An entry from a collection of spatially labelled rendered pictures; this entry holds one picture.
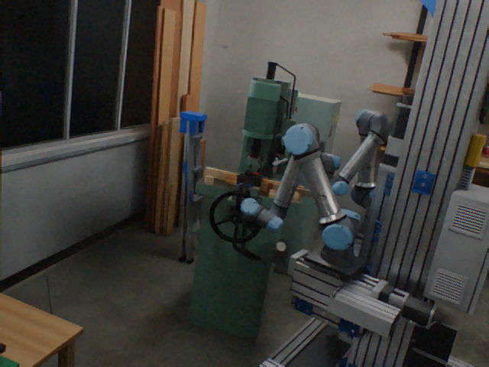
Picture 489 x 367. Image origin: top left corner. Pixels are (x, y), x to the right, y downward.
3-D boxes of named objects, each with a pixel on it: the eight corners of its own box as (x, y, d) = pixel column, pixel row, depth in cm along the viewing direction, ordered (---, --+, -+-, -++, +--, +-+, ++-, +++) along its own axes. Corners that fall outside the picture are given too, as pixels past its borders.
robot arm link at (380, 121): (406, 125, 222) (344, 202, 224) (392, 121, 232) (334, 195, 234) (392, 111, 217) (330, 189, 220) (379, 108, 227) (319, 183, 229)
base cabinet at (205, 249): (186, 323, 276) (200, 215, 258) (209, 281, 332) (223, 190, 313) (257, 340, 270) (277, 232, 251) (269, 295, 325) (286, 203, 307)
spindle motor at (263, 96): (239, 135, 251) (248, 79, 243) (244, 131, 268) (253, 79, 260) (270, 141, 249) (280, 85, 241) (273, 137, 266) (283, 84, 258)
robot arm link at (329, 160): (338, 173, 232) (341, 157, 230) (317, 168, 234) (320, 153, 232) (338, 170, 240) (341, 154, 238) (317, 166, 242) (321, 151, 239)
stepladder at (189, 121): (173, 261, 356) (176, 111, 330) (186, 250, 380) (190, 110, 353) (191, 264, 352) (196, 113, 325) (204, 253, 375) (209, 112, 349)
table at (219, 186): (189, 196, 247) (190, 186, 245) (204, 183, 276) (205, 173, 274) (298, 219, 238) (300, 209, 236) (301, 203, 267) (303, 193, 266)
